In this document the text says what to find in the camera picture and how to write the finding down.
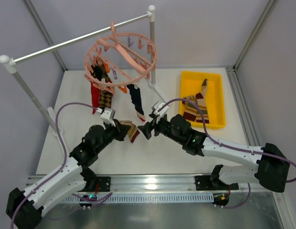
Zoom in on beige olive striped sock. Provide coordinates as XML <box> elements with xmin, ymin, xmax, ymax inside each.
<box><xmin>119</xmin><ymin>120</ymin><xmax>140</xmax><ymax>143</ymax></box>

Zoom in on navy santa sock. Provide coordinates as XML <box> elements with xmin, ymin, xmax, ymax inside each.
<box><xmin>127</xmin><ymin>84</ymin><xmax>146</xmax><ymax>122</ymax></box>

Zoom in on beige maroon striped sock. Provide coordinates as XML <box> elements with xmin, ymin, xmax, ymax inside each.
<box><xmin>195</xmin><ymin>79</ymin><xmax>210</xmax><ymax>124</ymax></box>

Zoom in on pink round clip hanger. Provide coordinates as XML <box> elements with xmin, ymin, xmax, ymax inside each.
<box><xmin>84</xmin><ymin>22</ymin><xmax>157</xmax><ymax>94</ymax></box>

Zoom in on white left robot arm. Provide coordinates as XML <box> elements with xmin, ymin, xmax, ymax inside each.
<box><xmin>6</xmin><ymin>120</ymin><xmax>130</xmax><ymax>229</ymax></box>

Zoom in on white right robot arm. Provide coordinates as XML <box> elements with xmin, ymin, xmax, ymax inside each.
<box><xmin>139</xmin><ymin>114</ymin><xmax>290</xmax><ymax>193</ymax></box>

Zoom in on yellow plastic tray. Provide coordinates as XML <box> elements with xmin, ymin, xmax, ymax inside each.
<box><xmin>180</xmin><ymin>71</ymin><xmax>226</xmax><ymax>129</ymax></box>

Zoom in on brown argyle sock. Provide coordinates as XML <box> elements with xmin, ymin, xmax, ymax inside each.
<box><xmin>94</xmin><ymin>64</ymin><xmax>113</xmax><ymax>108</ymax></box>

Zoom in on red sock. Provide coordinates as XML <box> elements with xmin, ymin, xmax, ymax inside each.
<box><xmin>91</xmin><ymin>83</ymin><xmax>100</xmax><ymax>107</ymax></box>

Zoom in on white metal drying rack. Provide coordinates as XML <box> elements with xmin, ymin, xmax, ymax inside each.
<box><xmin>0</xmin><ymin>4</ymin><xmax>173</xmax><ymax>156</ymax></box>

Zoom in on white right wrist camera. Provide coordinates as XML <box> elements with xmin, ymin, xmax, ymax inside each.
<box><xmin>152</xmin><ymin>101</ymin><xmax>165</xmax><ymax>115</ymax></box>

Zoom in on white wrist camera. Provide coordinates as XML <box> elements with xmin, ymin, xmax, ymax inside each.
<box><xmin>96</xmin><ymin>107</ymin><xmax>116</xmax><ymax>126</ymax></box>
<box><xmin>152</xmin><ymin>101</ymin><xmax>165</xmax><ymax>115</ymax></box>

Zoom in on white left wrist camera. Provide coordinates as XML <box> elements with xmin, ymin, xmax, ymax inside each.
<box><xmin>96</xmin><ymin>107</ymin><xmax>116</xmax><ymax>126</ymax></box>

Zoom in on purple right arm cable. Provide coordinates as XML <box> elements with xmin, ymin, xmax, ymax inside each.
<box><xmin>157</xmin><ymin>98</ymin><xmax>296</xmax><ymax>210</ymax></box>

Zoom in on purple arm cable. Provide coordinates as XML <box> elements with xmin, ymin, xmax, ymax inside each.
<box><xmin>9</xmin><ymin>102</ymin><xmax>113</xmax><ymax>229</ymax></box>
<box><xmin>157</xmin><ymin>98</ymin><xmax>296</xmax><ymax>210</ymax></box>

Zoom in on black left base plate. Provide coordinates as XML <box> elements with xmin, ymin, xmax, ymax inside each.
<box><xmin>92</xmin><ymin>176</ymin><xmax>111</xmax><ymax>193</ymax></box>

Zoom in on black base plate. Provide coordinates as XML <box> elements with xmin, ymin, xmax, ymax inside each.
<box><xmin>92</xmin><ymin>176</ymin><xmax>111</xmax><ymax>193</ymax></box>
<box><xmin>194</xmin><ymin>175</ymin><xmax>239</xmax><ymax>191</ymax></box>

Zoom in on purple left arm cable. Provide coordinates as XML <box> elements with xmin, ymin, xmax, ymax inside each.
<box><xmin>9</xmin><ymin>102</ymin><xmax>113</xmax><ymax>229</ymax></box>

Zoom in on aluminium rail frame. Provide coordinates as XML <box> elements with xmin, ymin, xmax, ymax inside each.
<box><xmin>23</xmin><ymin>66</ymin><xmax>286</xmax><ymax>229</ymax></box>

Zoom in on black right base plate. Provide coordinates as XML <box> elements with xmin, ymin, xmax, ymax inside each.
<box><xmin>194</xmin><ymin>175</ymin><xmax>239</xmax><ymax>191</ymax></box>

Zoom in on white slotted cable duct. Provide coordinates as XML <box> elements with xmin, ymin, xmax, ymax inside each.
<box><xmin>64</xmin><ymin>193</ymin><xmax>214</xmax><ymax>203</ymax></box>

